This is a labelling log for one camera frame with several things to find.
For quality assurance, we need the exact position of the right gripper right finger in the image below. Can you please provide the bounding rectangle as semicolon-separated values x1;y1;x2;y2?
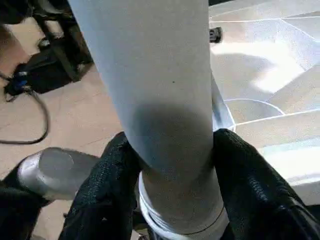
212;127;320;240

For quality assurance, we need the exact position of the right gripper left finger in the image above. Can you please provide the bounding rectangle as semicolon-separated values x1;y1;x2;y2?
57;131;142;240

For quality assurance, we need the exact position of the white plastic table top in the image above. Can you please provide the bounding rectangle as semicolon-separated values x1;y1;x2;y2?
138;0;320;240

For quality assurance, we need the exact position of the white leg with black mark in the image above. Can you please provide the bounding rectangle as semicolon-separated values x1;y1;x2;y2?
66;0;231;237

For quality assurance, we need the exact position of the black bag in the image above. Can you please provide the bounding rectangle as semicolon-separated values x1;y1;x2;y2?
4;47;76;97

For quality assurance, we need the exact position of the thick black floor cable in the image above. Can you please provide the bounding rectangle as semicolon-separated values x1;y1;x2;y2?
0;69;51;145

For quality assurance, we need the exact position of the black furniture frame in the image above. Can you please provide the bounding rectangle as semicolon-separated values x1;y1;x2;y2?
29;0;95;83

